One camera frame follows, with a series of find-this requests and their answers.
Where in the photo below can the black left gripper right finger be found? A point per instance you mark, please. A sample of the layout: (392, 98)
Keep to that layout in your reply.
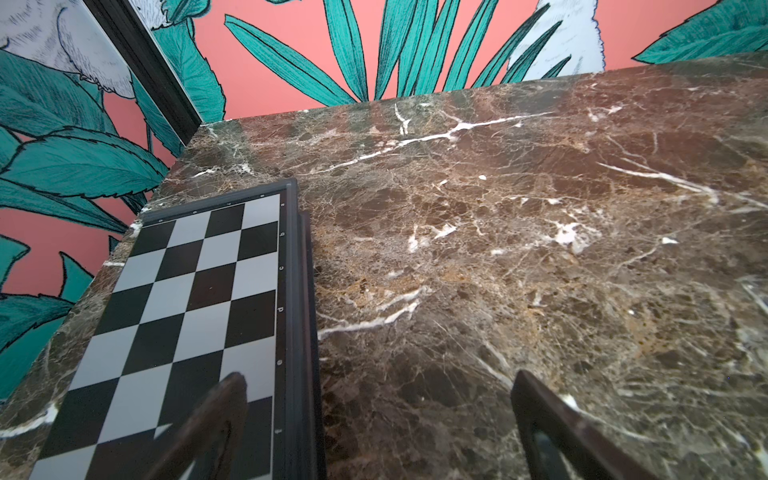
(555, 436)

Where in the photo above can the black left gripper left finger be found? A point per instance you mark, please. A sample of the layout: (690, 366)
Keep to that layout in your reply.
(212, 431)

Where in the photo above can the black white chessboard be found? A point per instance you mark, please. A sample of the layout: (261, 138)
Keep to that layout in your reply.
(210, 288)

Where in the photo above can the black left corner post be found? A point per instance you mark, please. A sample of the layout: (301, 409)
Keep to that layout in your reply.
(138, 48)

